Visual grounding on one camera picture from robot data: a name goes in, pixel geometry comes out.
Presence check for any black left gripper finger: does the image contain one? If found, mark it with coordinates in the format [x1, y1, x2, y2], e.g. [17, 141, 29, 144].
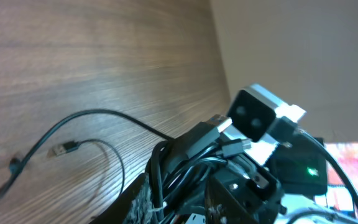
[90, 173, 154, 224]

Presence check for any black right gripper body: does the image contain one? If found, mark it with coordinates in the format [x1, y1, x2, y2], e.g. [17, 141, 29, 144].
[178, 155, 284, 224]

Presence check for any thin black USB cable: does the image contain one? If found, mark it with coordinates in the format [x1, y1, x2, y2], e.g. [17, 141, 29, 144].
[47, 138, 253, 200]

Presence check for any thick black USB cable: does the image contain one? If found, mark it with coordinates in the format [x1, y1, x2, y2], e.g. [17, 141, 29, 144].
[0, 108, 233, 224]

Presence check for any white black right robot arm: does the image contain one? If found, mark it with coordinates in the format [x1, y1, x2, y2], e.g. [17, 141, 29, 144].
[176, 133, 358, 223]

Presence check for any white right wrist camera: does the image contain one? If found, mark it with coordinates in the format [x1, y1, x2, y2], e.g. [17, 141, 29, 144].
[223, 84, 306, 166]

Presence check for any black right camera cable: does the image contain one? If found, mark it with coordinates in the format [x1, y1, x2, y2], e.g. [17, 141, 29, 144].
[286, 127, 358, 224]

